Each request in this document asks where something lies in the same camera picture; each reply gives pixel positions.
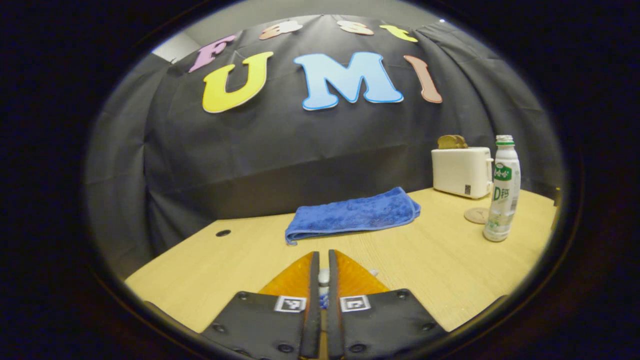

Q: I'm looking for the white water bottle green label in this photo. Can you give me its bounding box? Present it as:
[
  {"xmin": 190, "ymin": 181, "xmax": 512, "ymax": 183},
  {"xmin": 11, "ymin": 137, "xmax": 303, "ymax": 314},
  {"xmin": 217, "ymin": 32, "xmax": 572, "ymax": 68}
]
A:
[{"xmin": 482, "ymin": 135, "xmax": 522, "ymax": 243}]

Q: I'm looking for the round brown coaster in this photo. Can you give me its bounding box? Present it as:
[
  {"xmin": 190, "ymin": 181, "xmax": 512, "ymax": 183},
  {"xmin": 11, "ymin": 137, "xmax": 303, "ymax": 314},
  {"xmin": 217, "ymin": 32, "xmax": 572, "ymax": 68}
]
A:
[{"xmin": 463, "ymin": 207, "xmax": 490, "ymax": 225}]

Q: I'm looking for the blue towel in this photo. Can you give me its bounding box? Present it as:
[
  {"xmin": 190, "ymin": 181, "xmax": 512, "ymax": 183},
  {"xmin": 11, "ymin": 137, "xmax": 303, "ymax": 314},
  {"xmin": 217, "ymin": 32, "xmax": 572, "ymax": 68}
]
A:
[{"xmin": 285, "ymin": 187, "xmax": 422, "ymax": 246}]

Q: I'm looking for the white blue-patterned teacup lid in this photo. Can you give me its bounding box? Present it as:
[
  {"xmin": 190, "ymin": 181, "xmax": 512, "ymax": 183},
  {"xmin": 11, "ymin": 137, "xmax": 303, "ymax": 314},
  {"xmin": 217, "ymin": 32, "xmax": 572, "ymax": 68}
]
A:
[{"xmin": 318, "ymin": 268, "xmax": 331, "ymax": 309}]

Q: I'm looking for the black backdrop cloth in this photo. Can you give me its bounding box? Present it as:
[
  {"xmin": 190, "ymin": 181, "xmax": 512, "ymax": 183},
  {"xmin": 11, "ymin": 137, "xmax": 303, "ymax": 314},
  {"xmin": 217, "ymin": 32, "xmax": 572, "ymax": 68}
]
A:
[{"xmin": 85, "ymin": 14, "xmax": 566, "ymax": 278}]

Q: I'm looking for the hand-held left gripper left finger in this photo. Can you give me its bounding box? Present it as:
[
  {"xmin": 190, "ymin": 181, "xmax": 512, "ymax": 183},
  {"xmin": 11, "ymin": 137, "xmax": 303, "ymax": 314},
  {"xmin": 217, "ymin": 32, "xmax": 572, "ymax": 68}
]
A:
[{"xmin": 200, "ymin": 251, "xmax": 322, "ymax": 360}]

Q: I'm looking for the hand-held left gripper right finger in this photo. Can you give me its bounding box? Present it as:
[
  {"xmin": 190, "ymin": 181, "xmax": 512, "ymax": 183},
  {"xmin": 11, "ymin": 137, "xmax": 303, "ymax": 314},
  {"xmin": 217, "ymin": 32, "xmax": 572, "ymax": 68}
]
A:
[{"xmin": 327, "ymin": 249, "xmax": 448, "ymax": 360}]

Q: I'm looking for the white toaster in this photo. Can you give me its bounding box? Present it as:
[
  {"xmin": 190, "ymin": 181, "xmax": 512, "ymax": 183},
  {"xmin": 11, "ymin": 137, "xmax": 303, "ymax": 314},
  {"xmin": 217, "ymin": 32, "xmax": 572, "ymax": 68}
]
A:
[{"xmin": 431, "ymin": 146, "xmax": 494, "ymax": 200}]

